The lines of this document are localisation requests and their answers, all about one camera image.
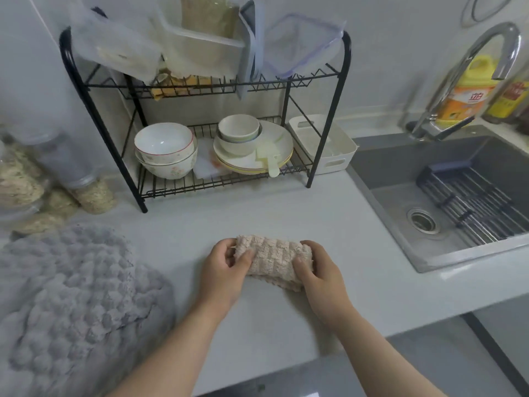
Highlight person's right hand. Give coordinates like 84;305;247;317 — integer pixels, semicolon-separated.
292;240;358;331

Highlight person's left hand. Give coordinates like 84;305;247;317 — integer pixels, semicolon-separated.
197;238;257;319

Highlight beige checked towel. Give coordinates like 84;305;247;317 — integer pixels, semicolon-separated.
233;234;316;292

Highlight pile of fluffy cloths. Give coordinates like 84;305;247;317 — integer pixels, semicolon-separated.
0;223;176;397

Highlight person's left forearm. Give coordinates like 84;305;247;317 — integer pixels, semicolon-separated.
105;301;226;397

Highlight person's right forearm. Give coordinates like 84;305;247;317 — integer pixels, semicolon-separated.
330;309;447;397

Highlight small bowls on plates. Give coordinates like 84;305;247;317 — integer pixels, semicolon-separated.
214;154;295;175

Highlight small white bowl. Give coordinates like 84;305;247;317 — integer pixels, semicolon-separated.
217;114;261;143
215;127;263;158

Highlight pale green rice paddle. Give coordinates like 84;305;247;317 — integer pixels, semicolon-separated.
256;140;282;178

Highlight white plastic basket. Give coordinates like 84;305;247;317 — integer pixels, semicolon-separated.
288;114;359;176

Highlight grey kitchen sink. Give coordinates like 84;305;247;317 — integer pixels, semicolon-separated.
346;126;529;274

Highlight small clear jar of oats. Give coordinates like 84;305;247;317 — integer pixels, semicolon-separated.
70;177;117;216

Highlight blue sink drain rack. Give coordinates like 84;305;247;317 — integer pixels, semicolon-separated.
416;160;529;246

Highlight short clear plastic jar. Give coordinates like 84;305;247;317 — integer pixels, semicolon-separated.
12;190;79;236

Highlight chrome faucet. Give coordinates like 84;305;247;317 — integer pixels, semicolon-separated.
407;22;522;142

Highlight clear jar grey contents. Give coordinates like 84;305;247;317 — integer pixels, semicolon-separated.
24;132;102;189

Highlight yellow dish cloth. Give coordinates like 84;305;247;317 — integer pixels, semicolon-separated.
149;72;214;100

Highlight large clear food container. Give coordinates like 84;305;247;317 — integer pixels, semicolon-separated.
155;0;249;79

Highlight grey plastic lid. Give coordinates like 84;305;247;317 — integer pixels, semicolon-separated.
236;0;265;100

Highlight yellow detergent bottle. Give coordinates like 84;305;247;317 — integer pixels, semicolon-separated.
436;55;501;128

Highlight blue rimmed container lid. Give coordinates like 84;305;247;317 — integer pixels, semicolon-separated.
262;12;347;79

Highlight yellow label sauce bottle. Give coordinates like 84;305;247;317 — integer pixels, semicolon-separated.
482;76;529;125

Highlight tan lid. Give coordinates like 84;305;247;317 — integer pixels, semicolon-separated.
180;0;240;37

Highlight black wire dish rack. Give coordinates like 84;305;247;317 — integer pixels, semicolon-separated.
59;7;352;214

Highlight grey power cable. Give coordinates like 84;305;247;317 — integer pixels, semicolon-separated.
461;0;517;29

